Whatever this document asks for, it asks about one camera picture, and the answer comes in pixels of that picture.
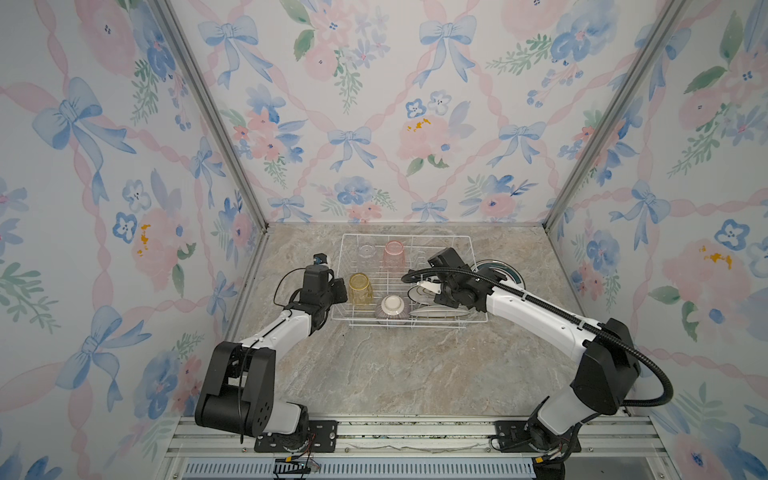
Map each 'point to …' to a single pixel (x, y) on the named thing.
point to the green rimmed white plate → (507, 271)
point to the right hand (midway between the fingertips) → (444, 277)
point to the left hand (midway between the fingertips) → (341, 280)
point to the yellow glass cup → (360, 290)
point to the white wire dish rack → (377, 297)
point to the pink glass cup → (394, 256)
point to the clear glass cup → (367, 250)
